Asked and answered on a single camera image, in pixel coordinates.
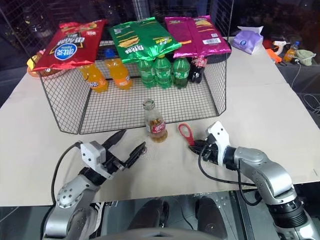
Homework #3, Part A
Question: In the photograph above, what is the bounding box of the small orange drink bottle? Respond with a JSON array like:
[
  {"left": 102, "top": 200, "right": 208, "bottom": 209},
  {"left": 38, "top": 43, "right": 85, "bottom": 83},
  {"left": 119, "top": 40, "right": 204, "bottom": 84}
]
[{"left": 282, "top": 40, "right": 301, "bottom": 64}]

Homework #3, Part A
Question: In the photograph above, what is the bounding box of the glass bottle with red label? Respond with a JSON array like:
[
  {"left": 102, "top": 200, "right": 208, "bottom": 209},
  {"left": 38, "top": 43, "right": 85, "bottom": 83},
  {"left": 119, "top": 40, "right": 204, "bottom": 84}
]
[{"left": 142, "top": 98, "right": 169, "bottom": 144}]

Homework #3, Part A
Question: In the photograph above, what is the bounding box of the clear plastic bottle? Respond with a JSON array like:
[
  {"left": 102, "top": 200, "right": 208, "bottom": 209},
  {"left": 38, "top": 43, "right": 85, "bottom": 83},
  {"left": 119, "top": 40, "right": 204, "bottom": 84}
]
[{"left": 23, "top": 8, "right": 49, "bottom": 38}]

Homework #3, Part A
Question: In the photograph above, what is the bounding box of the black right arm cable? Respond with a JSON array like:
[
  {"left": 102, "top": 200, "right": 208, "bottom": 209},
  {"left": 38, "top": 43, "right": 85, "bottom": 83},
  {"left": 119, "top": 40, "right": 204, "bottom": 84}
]
[{"left": 197, "top": 144, "right": 261, "bottom": 207}]

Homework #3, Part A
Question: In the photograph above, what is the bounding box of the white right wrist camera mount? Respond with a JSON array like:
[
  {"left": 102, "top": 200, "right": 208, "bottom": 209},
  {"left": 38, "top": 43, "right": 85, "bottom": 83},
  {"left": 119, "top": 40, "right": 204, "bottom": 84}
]
[{"left": 205, "top": 120, "right": 231, "bottom": 166}]

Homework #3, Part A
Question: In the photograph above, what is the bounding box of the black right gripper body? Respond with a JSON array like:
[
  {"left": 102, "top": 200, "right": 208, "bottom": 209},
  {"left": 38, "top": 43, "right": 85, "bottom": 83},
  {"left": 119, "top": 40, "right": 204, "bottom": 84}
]
[{"left": 199, "top": 141, "right": 221, "bottom": 165}]

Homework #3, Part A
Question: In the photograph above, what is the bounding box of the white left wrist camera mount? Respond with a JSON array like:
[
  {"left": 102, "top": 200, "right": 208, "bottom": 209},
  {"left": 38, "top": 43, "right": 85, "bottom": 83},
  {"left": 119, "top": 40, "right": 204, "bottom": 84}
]
[{"left": 79, "top": 140, "right": 114, "bottom": 180}]

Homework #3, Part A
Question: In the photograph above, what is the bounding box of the red chips bag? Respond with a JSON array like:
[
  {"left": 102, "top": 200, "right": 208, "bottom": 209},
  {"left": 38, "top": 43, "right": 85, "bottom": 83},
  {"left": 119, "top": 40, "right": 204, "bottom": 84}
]
[{"left": 33, "top": 19, "right": 109, "bottom": 72}]

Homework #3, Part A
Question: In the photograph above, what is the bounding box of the orange plastic tool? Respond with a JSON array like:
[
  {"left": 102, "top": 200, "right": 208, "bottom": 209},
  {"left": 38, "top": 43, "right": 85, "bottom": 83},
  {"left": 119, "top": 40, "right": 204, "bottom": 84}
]
[{"left": 265, "top": 48, "right": 283, "bottom": 64}]

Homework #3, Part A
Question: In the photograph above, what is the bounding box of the green cloth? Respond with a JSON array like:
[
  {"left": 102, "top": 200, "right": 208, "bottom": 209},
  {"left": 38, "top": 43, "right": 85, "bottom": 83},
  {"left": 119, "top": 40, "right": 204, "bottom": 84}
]
[{"left": 295, "top": 49, "right": 317, "bottom": 67}]

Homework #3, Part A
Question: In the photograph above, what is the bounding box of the black white striped shoe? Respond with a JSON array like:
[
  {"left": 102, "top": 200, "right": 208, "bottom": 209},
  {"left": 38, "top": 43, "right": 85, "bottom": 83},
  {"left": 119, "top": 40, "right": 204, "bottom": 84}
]
[{"left": 88, "top": 200, "right": 106, "bottom": 226}]

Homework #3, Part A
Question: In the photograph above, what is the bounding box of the grey robot torso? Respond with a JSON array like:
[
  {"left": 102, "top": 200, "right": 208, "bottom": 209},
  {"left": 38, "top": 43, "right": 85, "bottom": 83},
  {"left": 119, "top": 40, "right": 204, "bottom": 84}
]
[{"left": 98, "top": 225, "right": 216, "bottom": 240}]

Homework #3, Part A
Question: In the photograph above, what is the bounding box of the red bottle opener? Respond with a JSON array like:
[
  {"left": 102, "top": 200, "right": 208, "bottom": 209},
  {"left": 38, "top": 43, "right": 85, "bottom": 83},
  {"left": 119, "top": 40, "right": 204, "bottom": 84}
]
[{"left": 177, "top": 122, "right": 197, "bottom": 147}]

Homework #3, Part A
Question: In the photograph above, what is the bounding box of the thin white cable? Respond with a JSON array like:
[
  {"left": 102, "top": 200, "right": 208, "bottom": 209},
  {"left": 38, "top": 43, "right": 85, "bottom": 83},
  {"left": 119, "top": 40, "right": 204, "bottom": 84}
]
[{"left": 290, "top": 62, "right": 305, "bottom": 89}]

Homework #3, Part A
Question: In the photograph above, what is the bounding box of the dark cola bottle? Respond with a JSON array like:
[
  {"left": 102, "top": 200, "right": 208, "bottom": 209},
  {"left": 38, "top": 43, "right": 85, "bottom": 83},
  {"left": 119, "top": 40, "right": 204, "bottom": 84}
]
[{"left": 189, "top": 55, "right": 209, "bottom": 85}]

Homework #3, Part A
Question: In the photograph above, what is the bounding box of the orange soda bottle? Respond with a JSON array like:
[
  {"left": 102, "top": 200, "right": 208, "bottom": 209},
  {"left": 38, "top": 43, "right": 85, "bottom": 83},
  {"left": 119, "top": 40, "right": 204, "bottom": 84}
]
[
  {"left": 104, "top": 57, "right": 133, "bottom": 91},
  {"left": 79, "top": 64, "right": 110, "bottom": 94}
]

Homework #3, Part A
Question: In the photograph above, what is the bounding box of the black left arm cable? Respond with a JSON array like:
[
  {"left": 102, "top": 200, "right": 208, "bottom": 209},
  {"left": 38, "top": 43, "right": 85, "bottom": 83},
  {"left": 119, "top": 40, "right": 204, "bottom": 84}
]
[{"left": 50, "top": 141, "right": 84, "bottom": 206}]

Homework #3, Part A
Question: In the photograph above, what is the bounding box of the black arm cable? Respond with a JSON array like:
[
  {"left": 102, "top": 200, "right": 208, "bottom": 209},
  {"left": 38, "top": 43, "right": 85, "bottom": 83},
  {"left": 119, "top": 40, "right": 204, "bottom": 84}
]
[
  {"left": 50, "top": 141, "right": 84, "bottom": 206},
  {"left": 197, "top": 144, "right": 261, "bottom": 207}
]

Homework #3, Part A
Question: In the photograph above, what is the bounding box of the purple tissue pack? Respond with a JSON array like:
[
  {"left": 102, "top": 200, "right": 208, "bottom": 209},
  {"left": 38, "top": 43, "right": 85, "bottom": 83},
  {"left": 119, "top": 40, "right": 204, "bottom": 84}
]
[{"left": 229, "top": 25, "right": 265, "bottom": 56}]

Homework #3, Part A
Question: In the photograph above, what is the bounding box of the green chips bag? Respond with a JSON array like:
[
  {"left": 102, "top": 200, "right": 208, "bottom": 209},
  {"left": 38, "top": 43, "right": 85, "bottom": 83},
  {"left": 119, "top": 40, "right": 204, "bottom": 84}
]
[{"left": 107, "top": 16, "right": 183, "bottom": 65}]

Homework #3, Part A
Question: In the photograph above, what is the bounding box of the magenta chips bag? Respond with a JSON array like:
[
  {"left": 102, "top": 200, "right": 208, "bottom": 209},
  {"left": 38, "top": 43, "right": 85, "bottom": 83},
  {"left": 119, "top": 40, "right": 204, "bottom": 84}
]
[{"left": 164, "top": 15, "right": 232, "bottom": 59}]

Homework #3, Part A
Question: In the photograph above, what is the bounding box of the white glue gun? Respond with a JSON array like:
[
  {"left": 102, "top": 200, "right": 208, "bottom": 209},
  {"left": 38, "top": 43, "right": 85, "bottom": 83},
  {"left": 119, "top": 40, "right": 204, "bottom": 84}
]
[{"left": 271, "top": 40, "right": 292, "bottom": 55}]

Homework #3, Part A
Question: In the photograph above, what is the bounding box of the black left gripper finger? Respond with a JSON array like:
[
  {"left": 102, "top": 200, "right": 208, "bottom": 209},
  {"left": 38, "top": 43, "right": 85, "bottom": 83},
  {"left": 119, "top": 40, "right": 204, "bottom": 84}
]
[
  {"left": 103, "top": 128, "right": 128, "bottom": 151},
  {"left": 123, "top": 141, "right": 149, "bottom": 170}
]

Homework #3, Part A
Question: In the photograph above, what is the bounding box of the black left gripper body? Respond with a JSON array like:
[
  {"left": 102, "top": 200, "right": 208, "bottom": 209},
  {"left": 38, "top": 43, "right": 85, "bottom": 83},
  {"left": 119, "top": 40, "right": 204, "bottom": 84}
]
[{"left": 101, "top": 154, "right": 131, "bottom": 176}]

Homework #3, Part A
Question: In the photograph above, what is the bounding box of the black wire mesh rack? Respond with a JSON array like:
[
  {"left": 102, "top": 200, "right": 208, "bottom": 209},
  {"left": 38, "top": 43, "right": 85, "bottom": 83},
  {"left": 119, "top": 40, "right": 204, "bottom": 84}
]
[{"left": 38, "top": 39, "right": 229, "bottom": 136}]

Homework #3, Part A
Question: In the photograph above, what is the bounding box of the green soda bottle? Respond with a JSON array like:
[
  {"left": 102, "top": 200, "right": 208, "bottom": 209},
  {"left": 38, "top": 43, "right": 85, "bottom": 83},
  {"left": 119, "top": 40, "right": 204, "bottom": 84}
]
[
  {"left": 172, "top": 57, "right": 192, "bottom": 90},
  {"left": 136, "top": 59, "right": 157, "bottom": 89},
  {"left": 153, "top": 54, "right": 174, "bottom": 90}
]

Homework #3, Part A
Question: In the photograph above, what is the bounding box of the yellow snack pack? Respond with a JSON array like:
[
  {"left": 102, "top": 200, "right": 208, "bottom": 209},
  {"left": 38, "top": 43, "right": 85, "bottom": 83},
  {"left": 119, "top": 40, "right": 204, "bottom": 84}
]
[{"left": 26, "top": 49, "right": 47, "bottom": 70}]

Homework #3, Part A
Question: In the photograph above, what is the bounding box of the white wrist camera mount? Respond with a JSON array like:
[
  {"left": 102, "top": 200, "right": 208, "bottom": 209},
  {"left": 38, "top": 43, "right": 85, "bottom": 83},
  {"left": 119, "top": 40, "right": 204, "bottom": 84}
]
[
  {"left": 205, "top": 120, "right": 231, "bottom": 166},
  {"left": 79, "top": 140, "right": 114, "bottom": 180}
]

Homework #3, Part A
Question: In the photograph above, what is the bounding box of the dark rounded shape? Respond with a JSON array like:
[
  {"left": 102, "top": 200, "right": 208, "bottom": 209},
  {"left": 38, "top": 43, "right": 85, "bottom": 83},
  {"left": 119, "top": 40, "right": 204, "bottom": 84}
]
[
  {"left": 194, "top": 195, "right": 224, "bottom": 232},
  {"left": 127, "top": 198, "right": 171, "bottom": 230}
]

